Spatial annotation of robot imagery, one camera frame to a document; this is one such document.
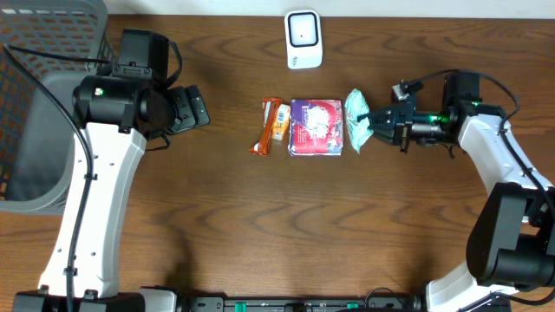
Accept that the teal snack packet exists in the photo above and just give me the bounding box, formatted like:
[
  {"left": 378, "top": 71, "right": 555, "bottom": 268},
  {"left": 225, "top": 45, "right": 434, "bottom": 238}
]
[{"left": 344, "top": 88, "right": 374, "bottom": 153}]

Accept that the red purple noodle packet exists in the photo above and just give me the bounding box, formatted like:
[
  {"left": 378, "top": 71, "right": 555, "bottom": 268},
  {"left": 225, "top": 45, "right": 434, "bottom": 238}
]
[{"left": 288, "top": 99, "right": 343, "bottom": 156}]

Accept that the orange snack bar wrapper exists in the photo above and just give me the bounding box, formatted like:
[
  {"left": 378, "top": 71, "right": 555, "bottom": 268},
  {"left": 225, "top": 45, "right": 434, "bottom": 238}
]
[{"left": 249, "top": 97, "right": 283, "bottom": 156}]

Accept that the small orange yellow packet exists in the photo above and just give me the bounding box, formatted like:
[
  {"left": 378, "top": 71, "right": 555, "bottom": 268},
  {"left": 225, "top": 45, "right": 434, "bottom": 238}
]
[{"left": 271, "top": 104, "right": 291, "bottom": 140}]

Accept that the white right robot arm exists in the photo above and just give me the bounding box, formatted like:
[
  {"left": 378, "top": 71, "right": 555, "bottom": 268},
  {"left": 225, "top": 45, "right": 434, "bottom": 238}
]
[{"left": 357, "top": 69, "right": 554, "bottom": 311}]

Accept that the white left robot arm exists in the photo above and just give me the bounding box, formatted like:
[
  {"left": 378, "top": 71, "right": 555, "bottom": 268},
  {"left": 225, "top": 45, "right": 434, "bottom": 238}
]
[{"left": 13, "top": 29, "right": 210, "bottom": 312}]

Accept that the white barcode scanner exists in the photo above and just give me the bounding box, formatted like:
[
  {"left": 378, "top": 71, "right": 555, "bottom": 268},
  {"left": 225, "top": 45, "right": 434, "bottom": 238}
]
[{"left": 284, "top": 10, "right": 323, "bottom": 69}]

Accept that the grey plastic mesh basket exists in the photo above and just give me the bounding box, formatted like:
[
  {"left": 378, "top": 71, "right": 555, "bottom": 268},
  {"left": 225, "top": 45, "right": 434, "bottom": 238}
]
[{"left": 1, "top": 0, "right": 116, "bottom": 215}]

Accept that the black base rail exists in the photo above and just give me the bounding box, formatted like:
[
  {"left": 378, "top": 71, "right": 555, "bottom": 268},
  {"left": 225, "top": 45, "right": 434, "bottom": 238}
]
[{"left": 138, "top": 296, "right": 513, "bottom": 312}]

